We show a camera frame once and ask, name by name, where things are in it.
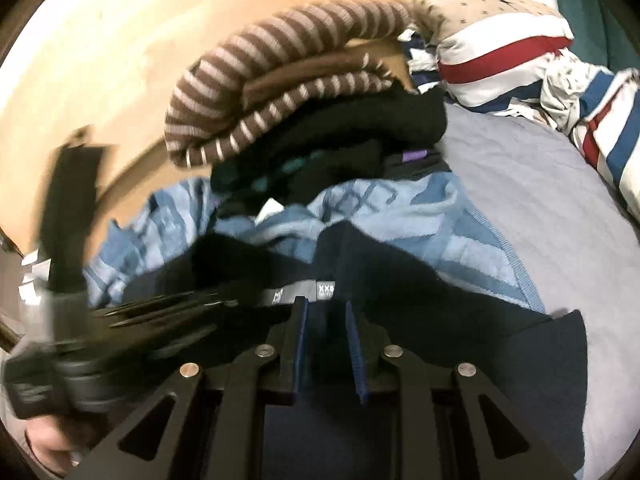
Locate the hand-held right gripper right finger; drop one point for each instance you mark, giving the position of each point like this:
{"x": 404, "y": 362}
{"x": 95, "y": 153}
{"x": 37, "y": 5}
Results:
{"x": 356, "y": 355}

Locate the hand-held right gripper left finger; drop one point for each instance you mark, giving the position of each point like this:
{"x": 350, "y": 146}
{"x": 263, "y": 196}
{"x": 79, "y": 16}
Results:
{"x": 299, "y": 355}

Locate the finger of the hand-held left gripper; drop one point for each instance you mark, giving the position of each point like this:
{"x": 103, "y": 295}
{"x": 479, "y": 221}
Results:
{"x": 175, "y": 310}

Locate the navy blue collared shirt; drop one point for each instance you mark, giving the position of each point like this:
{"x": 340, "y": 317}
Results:
{"x": 460, "y": 340}

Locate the folded black clothes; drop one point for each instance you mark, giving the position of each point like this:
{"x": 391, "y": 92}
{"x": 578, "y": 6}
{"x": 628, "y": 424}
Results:
{"x": 350, "y": 145}

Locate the person's left hand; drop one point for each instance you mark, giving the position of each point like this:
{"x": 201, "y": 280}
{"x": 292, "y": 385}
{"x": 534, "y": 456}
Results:
{"x": 50, "y": 447}

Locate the light blue striped hoodie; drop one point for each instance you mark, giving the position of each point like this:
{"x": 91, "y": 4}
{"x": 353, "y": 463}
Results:
{"x": 410, "y": 230}

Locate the folded brown striped sweater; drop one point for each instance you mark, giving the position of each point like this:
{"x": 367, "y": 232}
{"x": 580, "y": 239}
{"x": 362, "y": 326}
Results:
{"x": 280, "y": 85}

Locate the wooden headboard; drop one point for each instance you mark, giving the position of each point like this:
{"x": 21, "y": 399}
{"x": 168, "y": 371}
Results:
{"x": 100, "y": 70}

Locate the star striped pillow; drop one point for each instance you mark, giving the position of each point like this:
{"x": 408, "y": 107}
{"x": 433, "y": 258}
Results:
{"x": 495, "y": 45}

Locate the star striped quilt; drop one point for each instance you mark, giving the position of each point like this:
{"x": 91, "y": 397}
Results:
{"x": 600, "y": 115}

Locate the teal curtain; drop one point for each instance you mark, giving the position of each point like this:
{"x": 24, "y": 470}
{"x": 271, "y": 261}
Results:
{"x": 595, "y": 20}

